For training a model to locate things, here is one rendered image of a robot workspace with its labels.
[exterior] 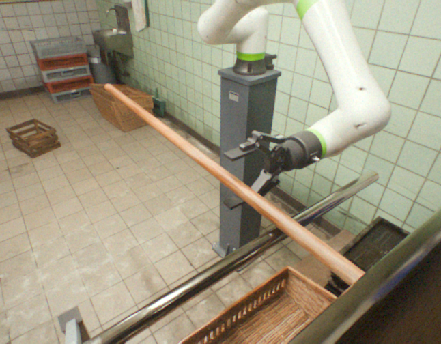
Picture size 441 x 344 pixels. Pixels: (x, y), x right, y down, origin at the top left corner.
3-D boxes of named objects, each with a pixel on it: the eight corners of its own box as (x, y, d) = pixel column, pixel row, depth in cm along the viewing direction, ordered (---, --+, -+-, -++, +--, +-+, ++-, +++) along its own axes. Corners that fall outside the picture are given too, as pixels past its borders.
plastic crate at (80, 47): (87, 52, 406) (84, 40, 397) (39, 59, 377) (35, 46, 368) (79, 47, 433) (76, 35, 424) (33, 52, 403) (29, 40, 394)
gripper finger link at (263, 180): (269, 159, 75) (271, 161, 76) (242, 194, 75) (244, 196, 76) (280, 166, 73) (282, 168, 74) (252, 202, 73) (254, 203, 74)
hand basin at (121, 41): (139, 82, 411) (127, 7, 358) (114, 88, 393) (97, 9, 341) (125, 74, 442) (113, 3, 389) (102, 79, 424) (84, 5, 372)
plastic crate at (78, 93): (97, 95, 441) (95, 84, 433) (54, 104, 411) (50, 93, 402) (88, 87, 467) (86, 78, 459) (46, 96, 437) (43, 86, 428)
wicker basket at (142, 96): (117, 120, 327) (112, 96, 311) (93, 106, 360) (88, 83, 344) (154, 108, 355) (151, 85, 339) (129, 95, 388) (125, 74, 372)
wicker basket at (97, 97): (115, 125, 330) (110, 102, 314) (93, 110, 364) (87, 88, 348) (153, 113, 357) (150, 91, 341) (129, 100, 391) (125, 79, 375)
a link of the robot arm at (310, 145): (289, 153, 86) (295, 123, 81) (323, 171, 78) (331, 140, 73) (274, 160, 83) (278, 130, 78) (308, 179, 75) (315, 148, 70)
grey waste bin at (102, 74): (122, 89, 461) (115, 52, 429) (97, 95, 443) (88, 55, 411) (113, 83, 486) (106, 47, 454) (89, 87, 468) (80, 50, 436)
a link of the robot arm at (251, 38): (225, 54, 133) (226, 5, 122) (257, 52, 137) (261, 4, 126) (235, 62, 123) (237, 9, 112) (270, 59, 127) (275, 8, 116)
